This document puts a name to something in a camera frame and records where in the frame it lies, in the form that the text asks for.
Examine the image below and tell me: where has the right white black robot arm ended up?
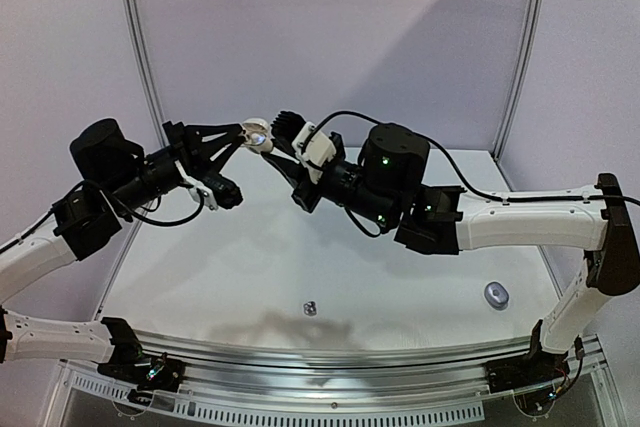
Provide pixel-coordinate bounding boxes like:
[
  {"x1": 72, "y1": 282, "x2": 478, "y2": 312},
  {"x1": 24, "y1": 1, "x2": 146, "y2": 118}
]
[{"x1": 266, "y1": 112, "x2": 639, "y2": 383}]

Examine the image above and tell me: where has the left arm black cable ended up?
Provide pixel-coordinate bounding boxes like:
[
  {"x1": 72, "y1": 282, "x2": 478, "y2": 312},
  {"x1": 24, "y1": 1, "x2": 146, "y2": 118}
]
[{"x1": 0, "y1": 186, "x2": 206, "y2": 248}]

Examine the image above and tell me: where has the white earbud charging case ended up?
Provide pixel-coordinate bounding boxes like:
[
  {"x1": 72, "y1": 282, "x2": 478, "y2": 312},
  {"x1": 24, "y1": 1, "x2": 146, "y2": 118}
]
[{"x1": 241, "y1": 118, "x2": 274, "y2": 154}]

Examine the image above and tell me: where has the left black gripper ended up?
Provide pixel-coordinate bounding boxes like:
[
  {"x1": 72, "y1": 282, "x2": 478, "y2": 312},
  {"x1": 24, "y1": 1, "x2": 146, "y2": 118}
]
[{"x1": 106, "y1": 119, "x2": 245, "y2": 215}]

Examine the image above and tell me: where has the right aluminium frame post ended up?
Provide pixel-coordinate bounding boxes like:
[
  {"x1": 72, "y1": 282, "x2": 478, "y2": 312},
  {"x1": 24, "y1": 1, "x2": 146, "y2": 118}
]
[{"x1": 491, "y1": 0, "x2": 543, "y2": 162}]

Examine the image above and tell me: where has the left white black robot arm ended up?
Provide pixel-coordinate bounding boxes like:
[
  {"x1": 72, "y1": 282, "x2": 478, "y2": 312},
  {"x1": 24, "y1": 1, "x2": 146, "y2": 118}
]
[{"x1": 1, "y1": 118, "x2": 247, "y2": 381}]

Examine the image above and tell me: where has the aluminium frame post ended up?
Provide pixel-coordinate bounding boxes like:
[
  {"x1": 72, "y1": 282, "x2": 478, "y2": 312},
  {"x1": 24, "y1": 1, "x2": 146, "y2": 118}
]
[
  {"x1": 123, "y1": 0, "x2": 165, "y2": 143},
  {"x1": 491, "y1": 0, "x2": 543, "y2": 162}
]

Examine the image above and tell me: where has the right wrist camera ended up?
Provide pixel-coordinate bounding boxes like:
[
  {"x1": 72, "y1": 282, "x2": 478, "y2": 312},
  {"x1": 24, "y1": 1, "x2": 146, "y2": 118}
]
[{"x1": 271, "y1": 111, "x2": 337, "y2": 184}]

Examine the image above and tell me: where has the aluminium front rail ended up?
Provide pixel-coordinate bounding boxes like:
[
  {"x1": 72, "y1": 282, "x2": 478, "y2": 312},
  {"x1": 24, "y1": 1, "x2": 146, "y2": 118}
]
[{"x1": 138, "y1": 332, "x2": 604, "y2": 398}]

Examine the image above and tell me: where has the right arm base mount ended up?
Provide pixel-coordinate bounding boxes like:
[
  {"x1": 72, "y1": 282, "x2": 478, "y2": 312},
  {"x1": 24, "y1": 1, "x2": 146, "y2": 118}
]
[{"x1": 484, "y1": 319, "x2": 585, "y2": 399}]

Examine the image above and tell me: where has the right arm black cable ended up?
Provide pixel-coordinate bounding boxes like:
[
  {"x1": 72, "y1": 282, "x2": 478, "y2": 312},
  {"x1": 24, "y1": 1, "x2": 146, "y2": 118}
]
[{"x1": 307, "y1": 110, "x2": 640, "y2": 238}]

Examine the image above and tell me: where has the grey oval puck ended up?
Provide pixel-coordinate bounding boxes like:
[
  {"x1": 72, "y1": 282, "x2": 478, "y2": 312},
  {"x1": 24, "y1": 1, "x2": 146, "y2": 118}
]
[{"x1": 484, "y1": 282, "x2": 510, "y2": 311}]

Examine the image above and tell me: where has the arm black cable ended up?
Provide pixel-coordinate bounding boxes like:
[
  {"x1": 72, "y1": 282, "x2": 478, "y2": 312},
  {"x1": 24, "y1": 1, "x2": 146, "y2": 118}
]
[
  {"x1": 0, "y1": 186, "x2": 206, "y2": 248},
  {"x1": 307, "y1": 110, "x2": 640, "y2": 238}
]

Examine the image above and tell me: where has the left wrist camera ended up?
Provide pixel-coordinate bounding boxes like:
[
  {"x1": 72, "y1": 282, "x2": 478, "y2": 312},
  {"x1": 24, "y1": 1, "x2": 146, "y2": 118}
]
[{"x1": 176, "y1": 163, "x2": 243, "y2": 211}]

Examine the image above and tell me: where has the left aluminium frame post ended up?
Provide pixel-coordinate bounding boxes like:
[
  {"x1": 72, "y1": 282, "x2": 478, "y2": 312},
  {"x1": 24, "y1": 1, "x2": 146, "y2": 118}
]
[{"x1": 123, "y1": 0, "x2": 165, "y2": 143}]

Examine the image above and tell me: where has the white slotted cable duct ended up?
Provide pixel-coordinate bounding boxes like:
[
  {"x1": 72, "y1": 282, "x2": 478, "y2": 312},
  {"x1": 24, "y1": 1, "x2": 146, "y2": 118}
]
[{"x1": 58, "y1": 373, "x2": 486, "y2": 426}]

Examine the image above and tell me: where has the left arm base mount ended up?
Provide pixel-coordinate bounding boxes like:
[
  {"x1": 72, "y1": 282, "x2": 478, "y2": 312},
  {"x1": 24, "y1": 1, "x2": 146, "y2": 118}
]
[{"x1": 97, "y1": 317, "x2": 186, "y2": 392}]

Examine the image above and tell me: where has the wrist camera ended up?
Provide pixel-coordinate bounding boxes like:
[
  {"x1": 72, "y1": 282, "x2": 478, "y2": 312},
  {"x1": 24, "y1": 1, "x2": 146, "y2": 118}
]
[
  {"x1": 271, "y1": 111, "x2": 337, "y2": 184},
  {"x1": 176, "y1": 163, "x2": 243, "y2": 211}
]

